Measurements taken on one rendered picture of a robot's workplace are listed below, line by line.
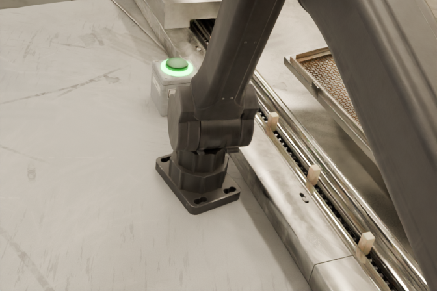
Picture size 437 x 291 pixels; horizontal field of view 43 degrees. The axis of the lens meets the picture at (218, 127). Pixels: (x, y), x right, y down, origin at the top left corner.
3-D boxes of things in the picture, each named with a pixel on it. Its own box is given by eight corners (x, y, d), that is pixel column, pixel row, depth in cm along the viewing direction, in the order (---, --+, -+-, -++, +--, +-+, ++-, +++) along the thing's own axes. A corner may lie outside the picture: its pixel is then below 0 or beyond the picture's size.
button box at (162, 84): (147, 109, 103) (149, 57, 97) (186, 104, 106) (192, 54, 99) (159, 134, 97) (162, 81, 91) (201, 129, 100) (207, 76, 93)
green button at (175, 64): (162, 65, 96) (162, 58, 95) (183, 63, 97) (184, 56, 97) (168, 77, 93) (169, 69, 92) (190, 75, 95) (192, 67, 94)
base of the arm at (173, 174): (153, 166, 85) (192, 216, 77) (155, 124, 80) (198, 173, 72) (200, 152, 89) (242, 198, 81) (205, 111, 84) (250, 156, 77)
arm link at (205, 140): (218, 136, 82) (183, 138, 81) (227, 77, 76) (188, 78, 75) (235, 176, 75) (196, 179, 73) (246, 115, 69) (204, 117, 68)
